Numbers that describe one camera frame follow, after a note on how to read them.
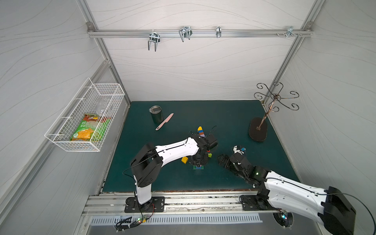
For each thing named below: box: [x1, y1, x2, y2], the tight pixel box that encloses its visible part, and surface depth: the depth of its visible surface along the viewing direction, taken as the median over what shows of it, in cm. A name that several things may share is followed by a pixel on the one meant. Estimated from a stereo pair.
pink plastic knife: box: [155, 112, 175, 131], surface depth 110 cm
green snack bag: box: [70, 113, 112, 142], surface depth 64 cm
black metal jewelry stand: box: [248, 81, 300, 142], surface depth 86 cm
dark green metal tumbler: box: [148, 105, 164, 125], surface depth 103 cm
